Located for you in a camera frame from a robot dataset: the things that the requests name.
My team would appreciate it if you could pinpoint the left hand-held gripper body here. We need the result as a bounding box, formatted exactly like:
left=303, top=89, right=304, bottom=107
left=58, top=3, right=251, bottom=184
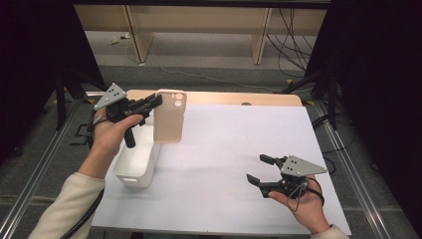
left=93, top=83, right=157, bottom=149

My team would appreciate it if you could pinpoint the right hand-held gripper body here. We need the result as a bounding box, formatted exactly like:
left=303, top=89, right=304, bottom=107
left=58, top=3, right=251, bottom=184
left=258, top=154, right=327, bottom=200

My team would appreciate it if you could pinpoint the peach phone case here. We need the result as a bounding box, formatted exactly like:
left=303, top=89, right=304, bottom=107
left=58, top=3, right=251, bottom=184
left=152, top=89, right=188, bottom=144

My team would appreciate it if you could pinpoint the white plastic storage bin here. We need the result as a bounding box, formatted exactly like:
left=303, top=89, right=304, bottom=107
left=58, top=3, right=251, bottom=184
left=112, top=111, right=163, bottom=190

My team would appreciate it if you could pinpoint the person's left hand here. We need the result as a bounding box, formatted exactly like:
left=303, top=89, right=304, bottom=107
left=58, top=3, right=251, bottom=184
left=89, top=109, right=144, bottom=164

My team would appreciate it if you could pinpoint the person's right hand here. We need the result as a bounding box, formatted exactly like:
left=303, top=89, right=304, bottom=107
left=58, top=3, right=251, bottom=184
left=268, top=177, right=329, bottom=235

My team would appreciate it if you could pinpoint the white board sheet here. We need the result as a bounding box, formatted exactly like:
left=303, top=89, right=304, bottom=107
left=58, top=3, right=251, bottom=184
left=91, top=103, right=352, bottom=237

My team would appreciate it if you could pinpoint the black metal stand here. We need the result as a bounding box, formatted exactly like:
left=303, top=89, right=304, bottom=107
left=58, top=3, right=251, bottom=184
left=54, top=66, right=124, bottom=131
left=281, top=69, right=340, bottom=131

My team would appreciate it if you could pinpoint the small white plug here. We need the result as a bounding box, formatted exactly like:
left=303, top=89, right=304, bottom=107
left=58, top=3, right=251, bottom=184
left=107, top=32, right=132, bottom=46

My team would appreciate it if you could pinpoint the light wooden table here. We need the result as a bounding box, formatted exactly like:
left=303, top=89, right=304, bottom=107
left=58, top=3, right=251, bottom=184
left=125, top=89, right=304, bottom=108

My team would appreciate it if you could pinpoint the light wooden shelf unit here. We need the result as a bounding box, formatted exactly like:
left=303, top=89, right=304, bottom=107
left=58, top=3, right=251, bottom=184
left=74, top=4, right=327, bottom=66

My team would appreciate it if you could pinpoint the black curtain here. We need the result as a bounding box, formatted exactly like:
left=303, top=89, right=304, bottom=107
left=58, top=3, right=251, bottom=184
left=304, top=0, right=422, bottom=230
left=0, top=0, right=106, bottom=165

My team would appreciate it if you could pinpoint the black floor cable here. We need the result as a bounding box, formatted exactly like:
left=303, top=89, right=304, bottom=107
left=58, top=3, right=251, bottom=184
left=312, top=113, right=355, bottom=176

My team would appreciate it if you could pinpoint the right hand-held gripper cable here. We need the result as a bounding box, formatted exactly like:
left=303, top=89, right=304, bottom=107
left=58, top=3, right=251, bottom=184
left=285, top=177, right=326, bottom=213

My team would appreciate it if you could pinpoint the hand-held gripper cable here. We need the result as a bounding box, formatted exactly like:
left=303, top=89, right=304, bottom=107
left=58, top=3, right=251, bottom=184
left=285, top=177, right=326, bottom=213
left=60, top=109, right=107, bottom=239

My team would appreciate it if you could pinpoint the aluminium floor rail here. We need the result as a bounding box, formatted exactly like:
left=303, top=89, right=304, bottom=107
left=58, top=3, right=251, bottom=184
left=314, top=100, right=394, bottom=239
left=0, top=99, right=86, bottom=239

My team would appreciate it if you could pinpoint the bundle of black cables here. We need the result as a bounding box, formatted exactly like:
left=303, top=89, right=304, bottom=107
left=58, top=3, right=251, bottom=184
left=266, top=8, right=316, bottom=80

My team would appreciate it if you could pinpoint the left hand-held gripper cable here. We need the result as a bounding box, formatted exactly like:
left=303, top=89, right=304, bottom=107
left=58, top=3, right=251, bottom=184
left=60, top=109, right=107, bottom=239

